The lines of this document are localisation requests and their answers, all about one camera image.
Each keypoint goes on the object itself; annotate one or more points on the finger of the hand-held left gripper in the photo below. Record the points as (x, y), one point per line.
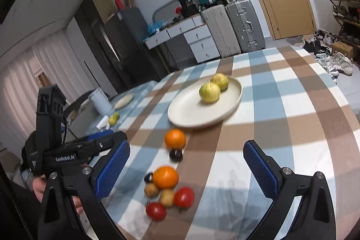
(99, 135)
(108, 141)

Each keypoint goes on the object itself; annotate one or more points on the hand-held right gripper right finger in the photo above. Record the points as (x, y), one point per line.
(258, 169)

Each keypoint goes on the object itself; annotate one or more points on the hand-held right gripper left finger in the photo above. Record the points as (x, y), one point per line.
(112, 169)

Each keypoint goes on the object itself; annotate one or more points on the dark purple round fruit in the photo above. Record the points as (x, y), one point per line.
(175, 155)
(148, 178)

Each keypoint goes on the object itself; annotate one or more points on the brown round fruit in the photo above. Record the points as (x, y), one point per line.
(167, 197)
(151, 190)

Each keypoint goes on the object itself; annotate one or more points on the orange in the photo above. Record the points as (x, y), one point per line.
(175, 138)
(166, 177)

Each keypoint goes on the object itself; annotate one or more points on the red apple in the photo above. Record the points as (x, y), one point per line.
(156, 211)

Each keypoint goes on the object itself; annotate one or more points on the red tomato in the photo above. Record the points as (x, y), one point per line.
(183, 197)

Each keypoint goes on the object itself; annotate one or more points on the large cream plate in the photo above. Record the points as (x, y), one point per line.
(185, 113)

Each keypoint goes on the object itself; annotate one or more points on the person's left forearm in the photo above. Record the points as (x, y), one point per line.
(14, 209)

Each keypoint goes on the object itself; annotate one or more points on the person's left hand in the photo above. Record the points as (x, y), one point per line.
(38, 186)

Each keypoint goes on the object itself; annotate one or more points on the green mango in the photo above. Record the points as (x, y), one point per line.
(112, 120)
(116, 115)

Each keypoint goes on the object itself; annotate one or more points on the white cylindrical container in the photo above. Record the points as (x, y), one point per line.
(100, 102)

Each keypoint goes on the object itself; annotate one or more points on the small beige plate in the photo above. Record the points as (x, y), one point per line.
(123, 101)

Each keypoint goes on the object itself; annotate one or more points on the pale pleated curtain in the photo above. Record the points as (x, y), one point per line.
(25, 74)

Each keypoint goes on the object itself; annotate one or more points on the dark tall cabinet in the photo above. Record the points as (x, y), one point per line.
(92, 40)

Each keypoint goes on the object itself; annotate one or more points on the dark refrigerator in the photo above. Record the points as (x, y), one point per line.
(132, 37)

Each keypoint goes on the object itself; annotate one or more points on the blue plastic bag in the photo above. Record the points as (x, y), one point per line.
(156, 28)

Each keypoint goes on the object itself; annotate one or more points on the large cardboard box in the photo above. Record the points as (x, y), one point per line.
(104, 2)

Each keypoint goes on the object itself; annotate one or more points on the red box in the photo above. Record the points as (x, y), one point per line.
(119, 3)

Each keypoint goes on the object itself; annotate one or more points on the pile of loose sneakers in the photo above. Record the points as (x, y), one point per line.
(337, 61)

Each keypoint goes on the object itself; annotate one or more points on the white drawer desk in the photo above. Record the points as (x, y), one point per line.
(197, 40)

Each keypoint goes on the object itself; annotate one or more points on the beige suitcase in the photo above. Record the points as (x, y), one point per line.
(220, 32)

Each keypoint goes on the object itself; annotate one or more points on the silver suitcase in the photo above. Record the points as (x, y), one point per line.
(244, 26)

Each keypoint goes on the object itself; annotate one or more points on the small cardboard box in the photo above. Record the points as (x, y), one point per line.
(341, 49)

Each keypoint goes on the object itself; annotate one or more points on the black bag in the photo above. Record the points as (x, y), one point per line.
(188, 5)

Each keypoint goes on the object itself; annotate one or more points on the wooden shoe rack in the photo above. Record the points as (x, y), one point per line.
(347, 18)

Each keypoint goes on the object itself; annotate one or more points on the grey metal frame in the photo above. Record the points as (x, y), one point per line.
(163, 8)

